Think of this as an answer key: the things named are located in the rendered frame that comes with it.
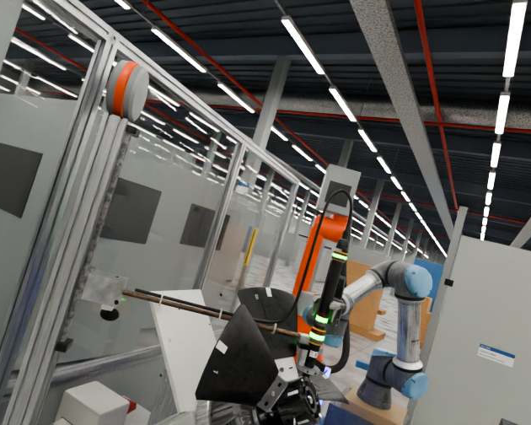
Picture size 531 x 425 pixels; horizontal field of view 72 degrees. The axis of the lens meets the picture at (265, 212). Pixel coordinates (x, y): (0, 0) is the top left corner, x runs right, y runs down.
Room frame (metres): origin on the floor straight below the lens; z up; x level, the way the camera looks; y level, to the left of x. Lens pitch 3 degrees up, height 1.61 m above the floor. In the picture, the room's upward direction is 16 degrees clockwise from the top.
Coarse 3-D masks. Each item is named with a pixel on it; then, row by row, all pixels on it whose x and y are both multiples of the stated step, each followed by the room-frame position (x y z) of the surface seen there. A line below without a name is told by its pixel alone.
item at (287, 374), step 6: (276, 360) 1.08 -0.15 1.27; (282, 360) 1.09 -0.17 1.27; (288, 360) 1.09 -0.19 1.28; (282, 366) 1.08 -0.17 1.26; (288, 366) 1.08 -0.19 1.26; (294, 366) 1.08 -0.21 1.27; (282, 372) 1.07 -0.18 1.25; (288, 372) 1.07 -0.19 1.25; (294, 372) 1.07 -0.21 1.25; (282, 378) 1.06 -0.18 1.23; (288, 378) 1.06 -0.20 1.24; (294, 378) 1.06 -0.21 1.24
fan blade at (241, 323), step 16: (240, 304) 0.89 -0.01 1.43; (240, 320) 0.87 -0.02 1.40; (224, 336) 0.83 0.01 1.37; (240, 336) 0.87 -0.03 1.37; (256, 336) 0.90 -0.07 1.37; (240, 352) 0.86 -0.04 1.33; (256, 352) 0.90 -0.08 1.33; (208, 368) 0.80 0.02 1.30; (224, 368) 0.83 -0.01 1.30; (240, 368) 0.87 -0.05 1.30; (256, 368) 0.90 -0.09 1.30; (272, 368) 0.94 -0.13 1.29; (208, 384) 0.80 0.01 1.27; (224, 384) 0.84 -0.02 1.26; (240, 384) 0.88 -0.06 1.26; (256, 384) 0.91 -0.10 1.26; (208, 400) 0.81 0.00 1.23; (224, 400) 0.85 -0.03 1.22; (240, 400) 0.89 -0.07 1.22; (256, 400) 0.93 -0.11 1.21
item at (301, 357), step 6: (300, 336) 1.08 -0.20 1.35; (306, 336) 1.09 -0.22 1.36; (300, 342) 1.08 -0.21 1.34; (306, 342) 1.09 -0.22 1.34; (300, 348) 1.10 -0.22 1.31; (306, 348) 1.08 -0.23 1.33; (300, 354) 1.09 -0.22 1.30; (306, 354) 1.09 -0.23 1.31; (300, 360) 1.09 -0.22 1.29; (300, 366) 1.08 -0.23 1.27; (306, 372) 1.07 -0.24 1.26; (312, 372) 1.07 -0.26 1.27; (318, 372) 1.08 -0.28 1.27
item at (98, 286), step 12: (84, 276) 0.97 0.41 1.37; (96, 276) 0.96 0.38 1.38; (108, 276) 0.99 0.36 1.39; (120, 276) 1.02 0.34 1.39; (84, 288) 0.96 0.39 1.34; (96, 288) 0.96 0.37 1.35; (108, 288) 0.97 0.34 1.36; (120, 288) 0.97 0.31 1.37; (96, 300) 0.97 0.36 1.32; (108, 300) 0.97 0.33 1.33; (120, 300) 1.01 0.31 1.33
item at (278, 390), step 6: (276, 378) 0.96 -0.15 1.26; (276, 384) 0.97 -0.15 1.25; (282, 384) 0.98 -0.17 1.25; (270, 390) 0.96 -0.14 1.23; (276, 390) 0.97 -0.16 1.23; (282, 390) 0.98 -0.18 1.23; (264, 396) 0.95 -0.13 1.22; (270, 396) 0.96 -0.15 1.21; (276, 396) 0.98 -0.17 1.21; (258, 402) 0.94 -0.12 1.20; (264, 402) 0.95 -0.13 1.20; (270, 402) 0.97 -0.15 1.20; (264, 408) 0.96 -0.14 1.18; (270, 408) 0.97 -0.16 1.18
